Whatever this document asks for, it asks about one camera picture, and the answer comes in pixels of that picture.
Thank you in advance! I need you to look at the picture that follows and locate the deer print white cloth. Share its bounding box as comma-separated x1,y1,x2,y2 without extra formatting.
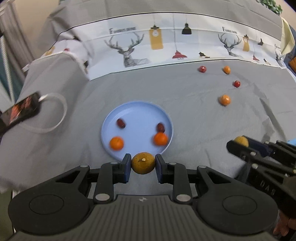
46,13,285,80

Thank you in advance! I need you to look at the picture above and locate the orange cushion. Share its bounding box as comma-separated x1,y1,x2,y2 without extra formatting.
288,52,296,75

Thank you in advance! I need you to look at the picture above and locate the dark red jujube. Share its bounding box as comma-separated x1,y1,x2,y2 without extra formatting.
157,123,165,133
116,118,126,128

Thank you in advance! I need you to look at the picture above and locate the smooth orange mandarin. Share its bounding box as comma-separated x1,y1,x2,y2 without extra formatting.
109,136,125,151

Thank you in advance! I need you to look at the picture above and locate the dark red jujube left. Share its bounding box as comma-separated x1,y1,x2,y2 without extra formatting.
116,118,126,128

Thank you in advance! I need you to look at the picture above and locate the yellow-green fruit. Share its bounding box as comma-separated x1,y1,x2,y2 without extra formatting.
132,152,156,175
234,136,249,147

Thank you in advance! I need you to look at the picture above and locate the white charging cable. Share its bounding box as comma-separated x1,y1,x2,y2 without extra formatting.
19,93,68,134

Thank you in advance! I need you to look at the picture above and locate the light blue plate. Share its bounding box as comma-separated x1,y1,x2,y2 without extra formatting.
100,101,174,161

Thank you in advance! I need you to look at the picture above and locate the small orange kumquat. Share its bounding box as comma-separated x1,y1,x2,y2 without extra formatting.
223,66,231,74

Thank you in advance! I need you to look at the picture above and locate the grey sofa cover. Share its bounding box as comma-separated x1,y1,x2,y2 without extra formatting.
1,1,295,192

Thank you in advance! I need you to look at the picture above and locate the dark red jujube right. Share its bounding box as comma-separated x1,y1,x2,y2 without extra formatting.
157,123,165,133

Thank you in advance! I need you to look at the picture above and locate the black smartphone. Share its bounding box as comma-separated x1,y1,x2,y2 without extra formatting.
1,92,41,135

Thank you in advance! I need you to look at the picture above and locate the person's hand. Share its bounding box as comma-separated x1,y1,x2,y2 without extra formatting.
273,211,296,237

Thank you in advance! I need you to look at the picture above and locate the green knitted blanket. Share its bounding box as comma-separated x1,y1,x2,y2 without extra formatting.
256,0,282,16

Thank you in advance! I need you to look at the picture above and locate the red cherry tomato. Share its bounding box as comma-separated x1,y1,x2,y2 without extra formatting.
199,66,207,73
233,80,241,88

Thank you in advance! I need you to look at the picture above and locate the netted orange mandarin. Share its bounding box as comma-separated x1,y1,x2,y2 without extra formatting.
219,94,231,106

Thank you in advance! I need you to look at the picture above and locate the grey curtain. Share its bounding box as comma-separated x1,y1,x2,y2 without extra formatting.
1,1,34,76

